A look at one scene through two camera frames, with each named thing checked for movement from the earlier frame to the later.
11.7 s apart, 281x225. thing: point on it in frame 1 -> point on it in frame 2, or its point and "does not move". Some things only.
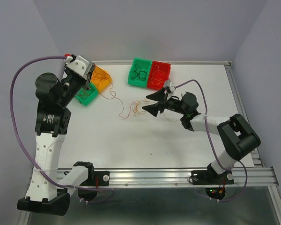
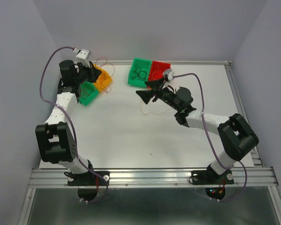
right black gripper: (160, 96) -> (147, 94)
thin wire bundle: (138, 107) -> (105, 71)
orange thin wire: (160, 80) does not move
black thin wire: (139, 74) does not move
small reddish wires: (83, 94) does not move
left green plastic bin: (85, 96) does not move
